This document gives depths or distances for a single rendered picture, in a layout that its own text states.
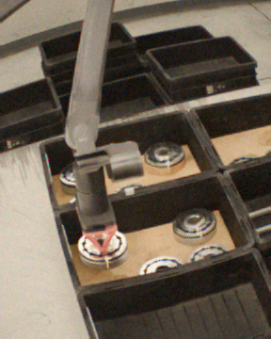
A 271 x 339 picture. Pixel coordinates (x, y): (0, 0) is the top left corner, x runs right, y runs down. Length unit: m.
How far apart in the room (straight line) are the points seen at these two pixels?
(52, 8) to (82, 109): 3.38
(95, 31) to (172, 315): 0.62
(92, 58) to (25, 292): 0.70
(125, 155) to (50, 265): 0.59
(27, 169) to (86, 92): 0.92
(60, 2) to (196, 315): 3.47
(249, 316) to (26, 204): 0.91
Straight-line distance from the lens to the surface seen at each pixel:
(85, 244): 1.63
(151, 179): 2.01
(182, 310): 1.62
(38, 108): 3.11
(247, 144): 2.10
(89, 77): 1.49
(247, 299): 1.62
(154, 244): 1.81
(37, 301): 1.89
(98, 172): 1.48
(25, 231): 2.13
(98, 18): 1.51
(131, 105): 3.21
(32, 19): 4.83
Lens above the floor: 2.00
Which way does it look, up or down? 34 degrees down
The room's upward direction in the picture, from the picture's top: 9 degrees counter-clockwise
